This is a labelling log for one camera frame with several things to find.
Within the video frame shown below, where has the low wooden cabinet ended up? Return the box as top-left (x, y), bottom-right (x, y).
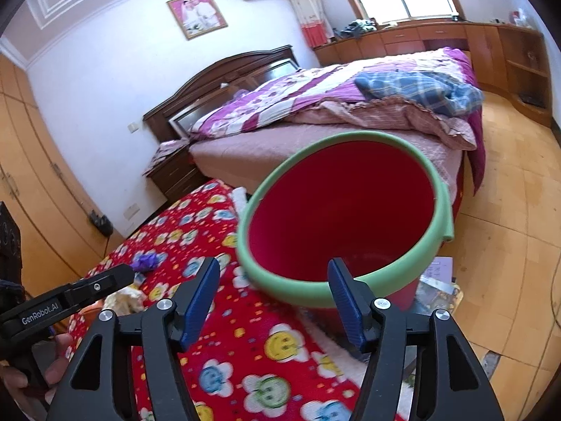
top-left (313, 22), bottom-right (554, 128)

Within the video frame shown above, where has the pink floral cloth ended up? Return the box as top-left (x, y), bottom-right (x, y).
top-left (147, 138), bottom-right (191, 176)

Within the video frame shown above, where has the dark clothes pile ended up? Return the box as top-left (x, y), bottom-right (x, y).
top-left (339, 18), bottom-right (380, 39)

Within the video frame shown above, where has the blue plaid cloth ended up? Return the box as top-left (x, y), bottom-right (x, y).
top-left (354, 70), bottom-right (485, 117)

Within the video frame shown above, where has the dark wooden headboard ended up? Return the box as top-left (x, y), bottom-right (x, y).
top-left (143, 45), bottom-right (301, 141)

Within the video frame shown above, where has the black hanging pouch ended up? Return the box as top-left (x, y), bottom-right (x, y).
top-left (89, 210), bottom-right (114, 235)

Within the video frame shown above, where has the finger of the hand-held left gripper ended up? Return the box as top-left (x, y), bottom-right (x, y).
top-left (63, 264), bottom-right (135, 314)

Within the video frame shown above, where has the floral curtain red hem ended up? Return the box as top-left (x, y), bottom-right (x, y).
top-left (278, 0), bottom-right (334, 47)

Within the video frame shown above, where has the pale crumpled tissue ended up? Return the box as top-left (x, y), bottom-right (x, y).
top-left (103, 285), bottom-right (145, 316)

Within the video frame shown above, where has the bed with purple bedding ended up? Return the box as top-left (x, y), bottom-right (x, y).
top-left (188, 47), bottom-right (487, 196)

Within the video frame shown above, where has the red bucket green rim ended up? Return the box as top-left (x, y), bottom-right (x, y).
top-left (236, 131), bottom-right (457, 323)

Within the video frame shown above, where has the person's left hand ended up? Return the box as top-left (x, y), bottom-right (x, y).
top-left (0, 333), bottom-right (76, 404)

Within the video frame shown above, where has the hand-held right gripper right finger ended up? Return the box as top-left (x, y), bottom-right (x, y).
top-left (328, 258), bottom-right (505, 421)

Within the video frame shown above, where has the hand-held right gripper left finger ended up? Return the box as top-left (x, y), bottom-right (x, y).
top-left (46, 256), bottom-right (221, 421)

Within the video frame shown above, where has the light wooden wardrobe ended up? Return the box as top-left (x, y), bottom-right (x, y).
top-left (0, 53), bottom-right (126, 290)

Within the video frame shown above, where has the red and white container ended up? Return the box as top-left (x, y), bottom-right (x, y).
top-left (511, 8), bottom-right (538, 27)

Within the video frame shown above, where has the purple wrapper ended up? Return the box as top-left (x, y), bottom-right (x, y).
top-left (131, 252), bottom-right (157, 273)

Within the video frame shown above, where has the paper stack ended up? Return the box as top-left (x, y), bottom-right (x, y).
top-left (414, 256), bottom-right (464, 316)

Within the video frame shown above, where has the framed wall photo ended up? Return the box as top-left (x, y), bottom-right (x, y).
top-left (167, 0), bottom-right (229, 41)

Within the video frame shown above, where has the dark wooden nightstand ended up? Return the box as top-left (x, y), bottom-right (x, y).
top-left (146, 140), bottom-right (207, 205)

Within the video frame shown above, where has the red smiley-print blanket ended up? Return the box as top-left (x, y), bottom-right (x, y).
top-left (66, 179), bottom-right (413, 421)

